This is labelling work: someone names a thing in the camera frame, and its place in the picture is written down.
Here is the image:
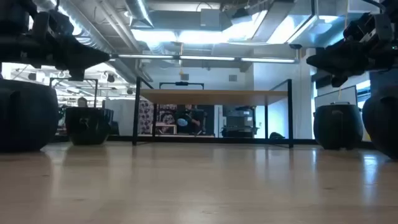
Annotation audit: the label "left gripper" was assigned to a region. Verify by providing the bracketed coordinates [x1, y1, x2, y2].
[0, 32, 111, 82]

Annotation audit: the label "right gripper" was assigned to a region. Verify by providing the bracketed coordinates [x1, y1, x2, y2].
[306, 40, 398, 89]

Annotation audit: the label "black mug yellow inside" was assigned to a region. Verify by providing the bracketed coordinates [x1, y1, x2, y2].
[312, 103, 364, 151]

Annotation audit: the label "black mug red inside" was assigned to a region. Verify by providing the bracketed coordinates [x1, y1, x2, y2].
[361, 91, 398, 160]

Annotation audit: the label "white partition panel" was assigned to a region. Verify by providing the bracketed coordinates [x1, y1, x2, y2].
[104, 98, 137, 136]

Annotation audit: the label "patterned partition panel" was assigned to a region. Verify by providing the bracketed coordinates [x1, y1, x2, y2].
[138, 100, 178, 135]

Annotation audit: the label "low wooden table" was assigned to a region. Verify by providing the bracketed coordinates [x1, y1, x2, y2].
[150, 123, 178, 135]

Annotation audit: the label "black cabinet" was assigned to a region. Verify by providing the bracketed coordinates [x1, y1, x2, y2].
[221, 105, 259, 139]

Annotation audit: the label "long fluorescent light strip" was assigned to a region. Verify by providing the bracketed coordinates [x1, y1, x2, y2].
[110, 53, 300, 65]

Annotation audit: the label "wooden shelf black metal legs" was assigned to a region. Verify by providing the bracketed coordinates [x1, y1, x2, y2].
[132, 76, 295, 149]

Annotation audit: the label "corrugated silver air duct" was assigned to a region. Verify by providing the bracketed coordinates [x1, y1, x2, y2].
[32, 0, 146, 83]

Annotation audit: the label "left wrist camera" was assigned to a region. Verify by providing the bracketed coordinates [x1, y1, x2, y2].
[30, 9, 75, 43]

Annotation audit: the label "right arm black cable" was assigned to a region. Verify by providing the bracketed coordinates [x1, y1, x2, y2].
[360, 0, 386, 13]

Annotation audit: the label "round silver air duct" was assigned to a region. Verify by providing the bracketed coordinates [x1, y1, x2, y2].
[124, 0, 155, 28]

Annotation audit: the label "black frame with camera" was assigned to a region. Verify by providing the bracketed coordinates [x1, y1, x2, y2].
[159, 81, 205, 91]

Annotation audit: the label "square grey duct box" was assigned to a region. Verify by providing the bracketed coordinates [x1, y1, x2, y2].
[200, 8, 223, 31]

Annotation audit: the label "black extrusion table frame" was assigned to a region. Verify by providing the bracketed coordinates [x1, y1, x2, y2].
[40, 133, 377, 150]

